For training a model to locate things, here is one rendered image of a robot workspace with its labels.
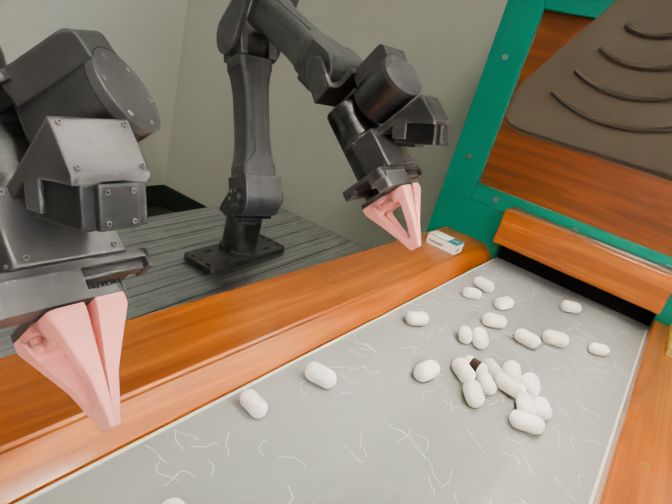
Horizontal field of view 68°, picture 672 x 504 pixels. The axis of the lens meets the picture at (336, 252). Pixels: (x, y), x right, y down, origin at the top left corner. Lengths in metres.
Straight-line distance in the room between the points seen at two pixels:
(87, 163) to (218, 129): 2.35
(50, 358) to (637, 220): 0.92
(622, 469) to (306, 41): 0.61
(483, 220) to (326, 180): 1.25
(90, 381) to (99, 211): 0.11
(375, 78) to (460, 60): 1.38
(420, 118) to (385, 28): 1.53
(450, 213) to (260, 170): 0.45
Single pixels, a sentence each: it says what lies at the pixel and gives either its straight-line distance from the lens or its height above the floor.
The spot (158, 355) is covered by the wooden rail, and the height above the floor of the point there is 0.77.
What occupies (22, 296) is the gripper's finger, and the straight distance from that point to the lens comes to 0.31.
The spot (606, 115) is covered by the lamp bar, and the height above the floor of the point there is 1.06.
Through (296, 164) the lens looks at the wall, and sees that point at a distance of 2.31.
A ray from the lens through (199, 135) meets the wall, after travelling 2.72.
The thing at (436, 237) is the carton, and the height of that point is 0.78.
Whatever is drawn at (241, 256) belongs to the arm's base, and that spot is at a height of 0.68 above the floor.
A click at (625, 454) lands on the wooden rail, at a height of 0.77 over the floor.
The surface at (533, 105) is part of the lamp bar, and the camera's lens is 0.23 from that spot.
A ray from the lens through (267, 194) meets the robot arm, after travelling 0.83.
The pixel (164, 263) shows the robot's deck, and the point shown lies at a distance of 0.85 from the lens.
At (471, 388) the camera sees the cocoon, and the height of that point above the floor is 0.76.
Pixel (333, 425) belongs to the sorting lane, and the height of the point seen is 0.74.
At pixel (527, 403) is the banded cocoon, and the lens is 0.60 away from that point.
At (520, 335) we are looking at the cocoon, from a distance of 0.75.
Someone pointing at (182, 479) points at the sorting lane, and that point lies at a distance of 0.42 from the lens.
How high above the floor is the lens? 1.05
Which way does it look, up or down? 22 degrees down
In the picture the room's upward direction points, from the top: 16 degrees clockwise
